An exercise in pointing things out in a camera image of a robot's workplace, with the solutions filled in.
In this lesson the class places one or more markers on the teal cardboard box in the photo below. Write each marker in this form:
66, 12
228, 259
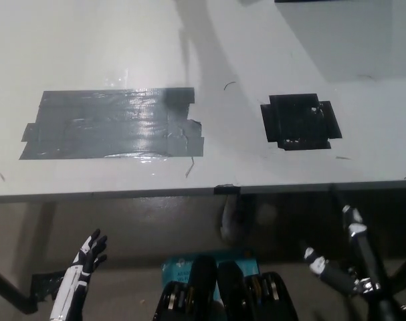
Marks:
176, 269

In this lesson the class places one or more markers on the black floor tape patch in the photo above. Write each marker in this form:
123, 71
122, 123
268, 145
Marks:
47, 284

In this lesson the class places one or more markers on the grey duct tape patch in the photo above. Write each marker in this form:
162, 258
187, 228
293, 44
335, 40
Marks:
115, 123

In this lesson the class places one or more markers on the black table leg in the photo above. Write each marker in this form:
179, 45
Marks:
12, 289

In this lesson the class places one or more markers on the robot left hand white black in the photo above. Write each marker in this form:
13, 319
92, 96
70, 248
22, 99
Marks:
89, 257

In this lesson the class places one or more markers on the black tape strip on edge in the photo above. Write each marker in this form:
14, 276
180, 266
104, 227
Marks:
227, 190

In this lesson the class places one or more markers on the robot body black blocks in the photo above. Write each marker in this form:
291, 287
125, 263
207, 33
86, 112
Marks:
229, 294

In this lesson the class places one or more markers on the robot right hand white black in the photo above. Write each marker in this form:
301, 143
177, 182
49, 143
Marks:
370, 261

